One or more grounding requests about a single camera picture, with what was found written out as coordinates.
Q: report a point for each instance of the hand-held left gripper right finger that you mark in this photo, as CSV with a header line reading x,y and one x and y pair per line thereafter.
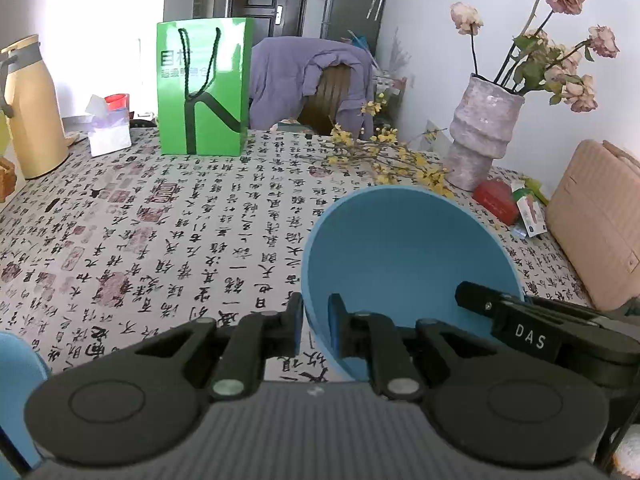
x,y
334,330

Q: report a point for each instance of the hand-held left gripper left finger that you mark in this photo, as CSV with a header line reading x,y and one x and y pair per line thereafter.
x,y
298,332

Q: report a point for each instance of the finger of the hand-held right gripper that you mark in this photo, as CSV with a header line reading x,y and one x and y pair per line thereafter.
x,y
477,305

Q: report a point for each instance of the dried rose bouquet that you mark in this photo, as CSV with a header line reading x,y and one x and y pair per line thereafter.
x,y
545,55

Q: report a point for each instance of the tissue pack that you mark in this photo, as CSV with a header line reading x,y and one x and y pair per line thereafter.
x,y
110,137

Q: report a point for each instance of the pink vase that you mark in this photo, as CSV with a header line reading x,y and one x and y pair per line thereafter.
x,y
480,130

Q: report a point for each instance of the white card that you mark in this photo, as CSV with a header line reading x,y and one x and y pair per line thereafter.
x,y
435,137

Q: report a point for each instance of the yellow-green snack box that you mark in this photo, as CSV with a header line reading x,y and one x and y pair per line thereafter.
x,y
7,175

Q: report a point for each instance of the pink suitcase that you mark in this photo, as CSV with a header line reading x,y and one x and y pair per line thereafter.
x,y
595,230

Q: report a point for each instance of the red box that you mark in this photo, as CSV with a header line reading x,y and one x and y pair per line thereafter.
x,y
495,200

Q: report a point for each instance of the beige thermos jug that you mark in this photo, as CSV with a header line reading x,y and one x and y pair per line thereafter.
x,y
32,120

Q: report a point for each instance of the blue bowl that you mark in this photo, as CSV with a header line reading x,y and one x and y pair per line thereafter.
x,y
400,250

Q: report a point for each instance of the green paper bag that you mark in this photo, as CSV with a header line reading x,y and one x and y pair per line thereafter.
x,y
205,70

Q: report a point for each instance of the yellow flower branch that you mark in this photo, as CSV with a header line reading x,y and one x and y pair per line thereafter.
x,y
395,160

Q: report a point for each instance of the calligraphy printed tablecloth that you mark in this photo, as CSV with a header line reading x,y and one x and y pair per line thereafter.
x,y
200,260

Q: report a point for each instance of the wooden chair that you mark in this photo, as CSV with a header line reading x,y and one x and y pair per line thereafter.
x,y
330,100

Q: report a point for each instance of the white green box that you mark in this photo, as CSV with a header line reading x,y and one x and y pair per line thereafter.
x,y
532,212

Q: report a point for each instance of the red bucket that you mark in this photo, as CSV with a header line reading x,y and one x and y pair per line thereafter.
x,y
117,101

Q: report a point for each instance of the purple jacket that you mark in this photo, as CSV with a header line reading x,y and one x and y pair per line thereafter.
x,y
285,75

